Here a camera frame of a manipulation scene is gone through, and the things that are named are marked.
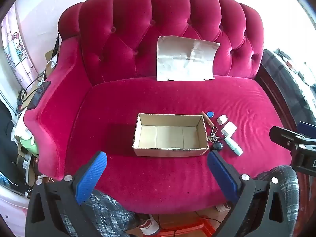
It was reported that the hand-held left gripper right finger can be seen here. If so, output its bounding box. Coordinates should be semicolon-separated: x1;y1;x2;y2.
207;150;285;237

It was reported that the brown lipstick tube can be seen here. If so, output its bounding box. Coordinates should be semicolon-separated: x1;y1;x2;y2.
201;112;214;127

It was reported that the pale green tube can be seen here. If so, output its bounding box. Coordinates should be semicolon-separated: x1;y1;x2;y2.
224;137;244;156

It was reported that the green plastic object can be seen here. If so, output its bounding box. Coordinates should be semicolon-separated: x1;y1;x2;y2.
20;136;40;156

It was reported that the large white charger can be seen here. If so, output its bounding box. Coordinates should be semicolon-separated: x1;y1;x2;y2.
220;121;237;137

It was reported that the white slipper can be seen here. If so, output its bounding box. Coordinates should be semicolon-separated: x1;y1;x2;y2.
137;215;160;236
216;202;233;213

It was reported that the red velvet tufted sofa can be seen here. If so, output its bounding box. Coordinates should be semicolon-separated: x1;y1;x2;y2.
23;0;294;215

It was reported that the creased white paper sheet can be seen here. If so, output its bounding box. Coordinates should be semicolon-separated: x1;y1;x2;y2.
156;36;221;82

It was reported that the cartoon cat print curtain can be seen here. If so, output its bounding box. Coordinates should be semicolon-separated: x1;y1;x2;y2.
1;5;35;89

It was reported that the dark plaid blanket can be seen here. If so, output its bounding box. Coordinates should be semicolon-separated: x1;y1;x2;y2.
255;49;316;129

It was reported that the person's right plaid trouser leg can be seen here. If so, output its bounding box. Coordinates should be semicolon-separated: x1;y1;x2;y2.
254;165;300;237

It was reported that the person's left plaid trouser leg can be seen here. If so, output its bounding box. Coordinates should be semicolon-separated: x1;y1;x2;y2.
57;190;141;237

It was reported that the red plastic stool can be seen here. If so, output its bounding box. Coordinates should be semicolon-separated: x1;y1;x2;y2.
155;217;223;237

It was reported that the white plug with cable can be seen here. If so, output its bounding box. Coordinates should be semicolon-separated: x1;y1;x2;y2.
37;59;58;84

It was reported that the cardboard box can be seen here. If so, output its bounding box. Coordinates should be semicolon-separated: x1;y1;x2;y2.
133;114;210;157

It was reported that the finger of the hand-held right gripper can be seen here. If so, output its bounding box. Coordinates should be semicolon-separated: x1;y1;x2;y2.
297;121;316;139
270;126;306;151

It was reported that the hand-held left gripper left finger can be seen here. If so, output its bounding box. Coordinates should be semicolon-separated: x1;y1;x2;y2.
25;151;107;237

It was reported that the keyring with metal carabiner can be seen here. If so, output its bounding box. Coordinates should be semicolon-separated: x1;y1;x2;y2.
208;126;223;142

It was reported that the brown cardboard piece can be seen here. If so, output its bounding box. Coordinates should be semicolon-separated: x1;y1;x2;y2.
44;47;60;65

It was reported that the dark cloth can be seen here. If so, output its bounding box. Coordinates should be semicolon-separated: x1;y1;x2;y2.
0;101;27;190

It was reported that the black phone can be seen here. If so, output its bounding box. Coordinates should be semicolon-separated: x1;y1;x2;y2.
27;80;51;110

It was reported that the person's plaid trouser leg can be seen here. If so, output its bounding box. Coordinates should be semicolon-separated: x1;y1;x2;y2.
254;165;300;237
57;190;141;237

